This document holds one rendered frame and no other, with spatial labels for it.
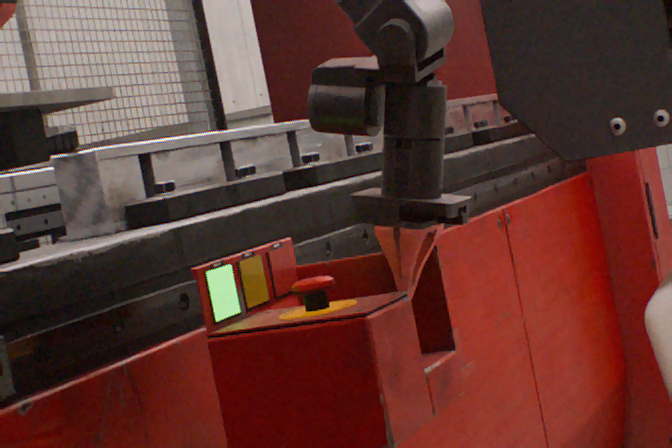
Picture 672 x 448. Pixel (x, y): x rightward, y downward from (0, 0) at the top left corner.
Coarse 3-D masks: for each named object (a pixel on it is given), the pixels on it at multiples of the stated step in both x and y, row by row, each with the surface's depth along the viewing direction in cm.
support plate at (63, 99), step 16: (0, 96) 93; (16, 96) 95; (32, 96) 96; (48, 96) 98; (64, 96) 100; (80, 96) 102; (96, 96) 104; (112, 96) 106; (0, 112) 97; (48, 112) 107
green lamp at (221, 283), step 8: (208, 272) 121; (216, 272) 122; (224, 272) 124; (208, 280) 121; (216, 280) 122; (224, 280) 124; (232, 280) 125; (216, 288) 122; (224, 288) 123; (232, 288) 125; (216, 296) 122; (224, 296) 123; (232, 296) 124; (216, 304) 122; (224, 304) 123; (232, 304) 124; (216, 312) 121; (224, 312) 123; (232, 312) 124; (216, 320) 121
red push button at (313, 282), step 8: (304, 280) 121; (312, 280) 120; (320, 280) 120; (328, 280) 120; (296, 288) 120; (304, 288) 119; (312, 288) 119; (320, 288) 119; (328, 288) 120; (304, 296) 121; (312, 296) 120; (320, 296) 120; (304, 304) 121; (312, 304) 120; (320, 304) 120; (328, 304) 121
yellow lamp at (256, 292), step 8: (256, 256) 130; (240, 264) 127; (248, 264) 128; (256, 264) 130; (248, 272) 128; (256, 272) 129; (248, 280) 128; (256, 280) 129; (264, 280) 131; (248, 288) 127; (256, 288) 129; (264, 288) 130; (248, 296) 127; (256, 296) 129; (264, 296) 130; (248, 304) 127; (256, 304) 128
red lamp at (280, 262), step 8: (280, 248) 135; (288, 248) 136; (272, 256) 133; (280, 256) 134; (288, 256) 136; (272, 264) 133; (280, 264) 134; (288, 264) 136; (272, 272) 132; (280, 272) 134; (288, 272) 136; (280, 280) 134; (288, 280) 135; (280, 288) 133; (288, 288) 135
